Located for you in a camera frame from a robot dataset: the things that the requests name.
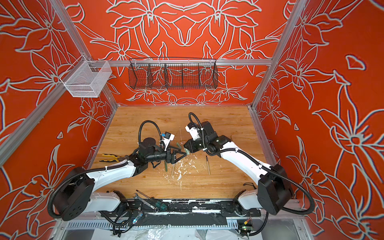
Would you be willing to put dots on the yellow black pliers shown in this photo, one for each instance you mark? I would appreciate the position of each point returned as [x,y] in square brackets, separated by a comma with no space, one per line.
[111,158]

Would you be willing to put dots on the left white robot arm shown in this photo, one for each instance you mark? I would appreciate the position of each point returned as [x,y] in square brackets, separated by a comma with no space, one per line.
[77,193]

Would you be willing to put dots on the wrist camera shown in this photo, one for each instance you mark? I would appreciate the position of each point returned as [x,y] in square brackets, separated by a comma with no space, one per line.
[193,131]
[165,140]

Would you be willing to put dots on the black wire mesh basket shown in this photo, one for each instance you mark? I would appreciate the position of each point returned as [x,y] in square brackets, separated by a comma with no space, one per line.
[177,74]

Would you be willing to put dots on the white wire mesh basket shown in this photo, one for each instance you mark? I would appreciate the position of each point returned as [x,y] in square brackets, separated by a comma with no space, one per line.
[85,80]

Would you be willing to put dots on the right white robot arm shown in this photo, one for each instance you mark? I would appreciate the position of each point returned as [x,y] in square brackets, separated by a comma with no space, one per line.
[274,188]

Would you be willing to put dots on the small green circuit board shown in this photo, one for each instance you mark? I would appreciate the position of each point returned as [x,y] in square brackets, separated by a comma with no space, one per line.
[246,226]

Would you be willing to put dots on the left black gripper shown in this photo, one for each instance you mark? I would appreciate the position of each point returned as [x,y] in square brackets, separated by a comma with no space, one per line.
[172,159]

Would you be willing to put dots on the white slotted cable duct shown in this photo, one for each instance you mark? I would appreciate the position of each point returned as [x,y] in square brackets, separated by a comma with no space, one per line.
[105,225]

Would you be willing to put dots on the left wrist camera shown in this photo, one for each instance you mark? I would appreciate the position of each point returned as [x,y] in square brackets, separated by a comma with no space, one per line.
[165,140]

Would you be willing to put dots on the green handled screwdriver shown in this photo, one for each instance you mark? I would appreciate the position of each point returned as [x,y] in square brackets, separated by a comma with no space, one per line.
[163,207]

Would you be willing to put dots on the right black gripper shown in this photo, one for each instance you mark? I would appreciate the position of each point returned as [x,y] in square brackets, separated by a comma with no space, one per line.
[191,147]

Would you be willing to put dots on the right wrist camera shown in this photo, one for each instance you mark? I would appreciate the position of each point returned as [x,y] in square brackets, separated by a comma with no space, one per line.
[193,131]

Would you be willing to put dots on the silver wrench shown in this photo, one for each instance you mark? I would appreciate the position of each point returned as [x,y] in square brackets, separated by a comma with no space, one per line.
[147,203]

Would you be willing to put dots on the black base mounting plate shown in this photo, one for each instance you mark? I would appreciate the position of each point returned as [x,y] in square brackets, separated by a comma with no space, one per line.
[218,207]

